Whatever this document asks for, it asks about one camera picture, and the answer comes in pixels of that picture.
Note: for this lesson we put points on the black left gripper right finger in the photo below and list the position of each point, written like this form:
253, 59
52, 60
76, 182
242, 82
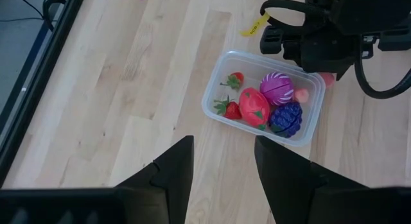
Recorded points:
285, 185

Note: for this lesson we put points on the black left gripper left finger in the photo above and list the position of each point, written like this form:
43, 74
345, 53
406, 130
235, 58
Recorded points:
176, 185

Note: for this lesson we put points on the pink toy peach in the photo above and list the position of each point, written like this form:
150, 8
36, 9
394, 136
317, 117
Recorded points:
327, 80

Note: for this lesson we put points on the small pink toy ball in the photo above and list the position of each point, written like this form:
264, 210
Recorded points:
302, 96

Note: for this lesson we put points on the purple toy grape bunch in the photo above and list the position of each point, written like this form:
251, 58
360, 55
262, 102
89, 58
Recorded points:
286, 119

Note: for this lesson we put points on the large textured red strawberry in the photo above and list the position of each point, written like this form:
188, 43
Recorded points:
232, 111

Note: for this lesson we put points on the small strawberry with long stem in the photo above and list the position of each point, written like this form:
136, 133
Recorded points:
237, 79

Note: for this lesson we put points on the clear plastic tupperware container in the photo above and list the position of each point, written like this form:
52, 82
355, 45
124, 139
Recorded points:
250, 63

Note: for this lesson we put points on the black metal table frame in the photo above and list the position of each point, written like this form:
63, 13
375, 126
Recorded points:
38, 89

